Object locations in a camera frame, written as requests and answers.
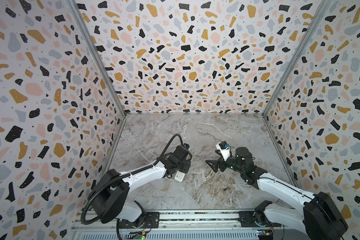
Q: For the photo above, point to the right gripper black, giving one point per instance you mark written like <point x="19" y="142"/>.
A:
<point x="223" y="164"/>

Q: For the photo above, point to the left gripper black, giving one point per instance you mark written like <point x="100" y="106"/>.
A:
<point x="187" y="164"/>

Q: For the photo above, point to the white remote control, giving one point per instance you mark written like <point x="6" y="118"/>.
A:
<point x="179" y="176"/>

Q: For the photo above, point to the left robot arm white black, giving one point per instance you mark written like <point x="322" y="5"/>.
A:
<point x="108" y="200"/>

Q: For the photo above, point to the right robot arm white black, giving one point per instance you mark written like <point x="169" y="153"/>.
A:
<point x="314" y="215"/>

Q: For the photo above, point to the white ventilation grille strip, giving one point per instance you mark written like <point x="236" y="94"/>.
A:
<point x="178" y="235"/>

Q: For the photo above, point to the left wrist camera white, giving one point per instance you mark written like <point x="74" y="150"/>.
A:
<point x="186" y="147"/>

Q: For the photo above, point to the aluminium mounting rail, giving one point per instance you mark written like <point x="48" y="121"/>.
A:
<point x="182" y="220"/>

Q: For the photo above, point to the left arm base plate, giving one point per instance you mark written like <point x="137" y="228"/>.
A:
<point x="148" y="220"/>

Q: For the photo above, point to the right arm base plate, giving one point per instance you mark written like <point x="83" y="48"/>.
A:
<point x="256" y="218"/>

